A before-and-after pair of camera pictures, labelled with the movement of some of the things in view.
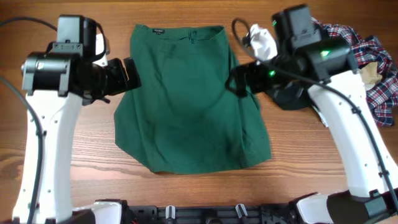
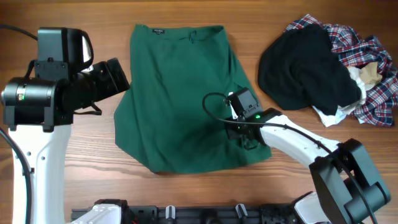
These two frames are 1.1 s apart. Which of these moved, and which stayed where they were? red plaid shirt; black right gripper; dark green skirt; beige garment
Moved: black right gripper
Stayed: beige garment; red plaid shirt; dark green skirt
